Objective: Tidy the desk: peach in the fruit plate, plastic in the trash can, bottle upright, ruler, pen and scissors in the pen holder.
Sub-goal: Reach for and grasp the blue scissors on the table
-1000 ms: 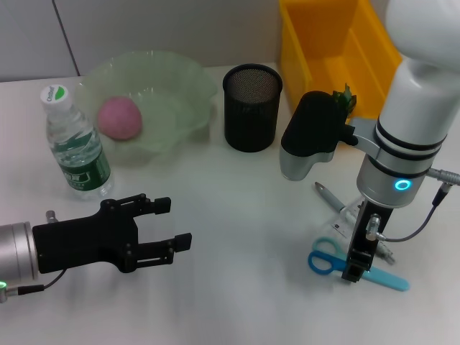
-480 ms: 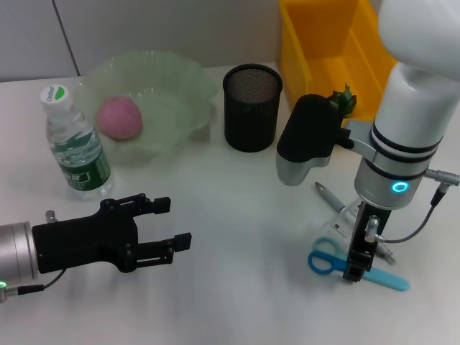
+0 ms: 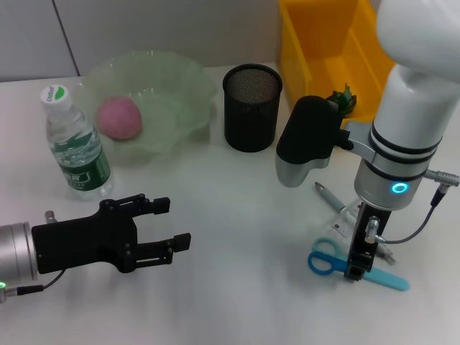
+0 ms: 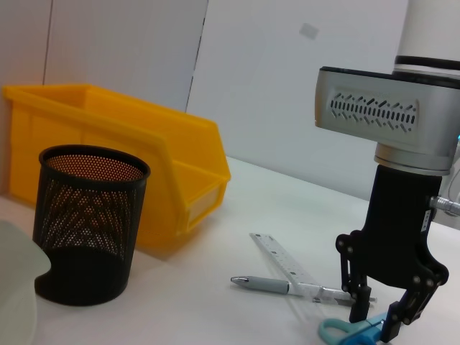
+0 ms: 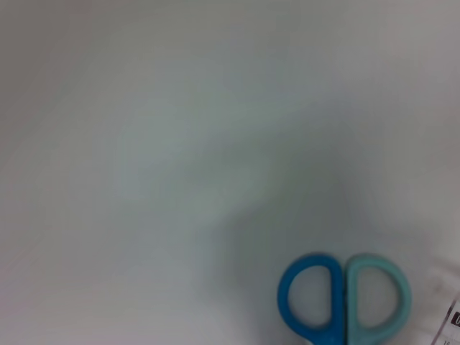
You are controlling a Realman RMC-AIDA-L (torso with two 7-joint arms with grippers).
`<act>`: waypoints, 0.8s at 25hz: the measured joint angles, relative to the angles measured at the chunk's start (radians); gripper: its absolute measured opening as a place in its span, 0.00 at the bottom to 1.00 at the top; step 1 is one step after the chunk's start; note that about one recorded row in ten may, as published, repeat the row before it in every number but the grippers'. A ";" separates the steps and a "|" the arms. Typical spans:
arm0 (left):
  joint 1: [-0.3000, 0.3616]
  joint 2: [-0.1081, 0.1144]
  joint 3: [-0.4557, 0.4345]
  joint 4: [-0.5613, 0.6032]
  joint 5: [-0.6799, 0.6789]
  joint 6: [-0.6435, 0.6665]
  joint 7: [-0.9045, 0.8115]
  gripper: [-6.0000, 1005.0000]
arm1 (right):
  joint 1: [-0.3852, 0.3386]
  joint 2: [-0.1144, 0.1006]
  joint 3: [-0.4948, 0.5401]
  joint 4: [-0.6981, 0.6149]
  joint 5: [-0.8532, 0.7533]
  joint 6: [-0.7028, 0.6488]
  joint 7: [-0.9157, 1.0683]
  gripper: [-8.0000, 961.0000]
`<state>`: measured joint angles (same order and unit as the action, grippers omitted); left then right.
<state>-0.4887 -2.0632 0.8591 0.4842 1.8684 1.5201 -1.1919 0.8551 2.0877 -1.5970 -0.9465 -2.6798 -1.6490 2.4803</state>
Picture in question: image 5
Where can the blue scissors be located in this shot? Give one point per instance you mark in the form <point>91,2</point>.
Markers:
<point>285,298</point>

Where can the clear plastic ruler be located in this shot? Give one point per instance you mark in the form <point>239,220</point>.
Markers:
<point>453,320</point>

